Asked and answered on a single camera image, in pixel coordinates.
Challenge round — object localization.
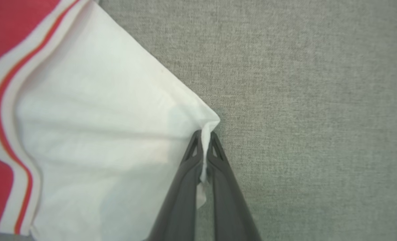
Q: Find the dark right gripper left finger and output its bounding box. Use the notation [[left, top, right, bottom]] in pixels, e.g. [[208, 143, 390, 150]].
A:
[[148, 131, 205, 241]]

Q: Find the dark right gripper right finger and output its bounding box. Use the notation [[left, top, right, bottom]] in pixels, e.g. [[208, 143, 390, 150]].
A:
[[207, 131, 262, 241]]

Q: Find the red and white basketball jersey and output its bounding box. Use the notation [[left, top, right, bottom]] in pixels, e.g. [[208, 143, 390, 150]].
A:
[[0, 0, 221, 241]]

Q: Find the grey fabric sofa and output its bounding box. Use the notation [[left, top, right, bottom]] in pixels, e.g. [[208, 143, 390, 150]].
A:
[[0, 0, 397, 241]]

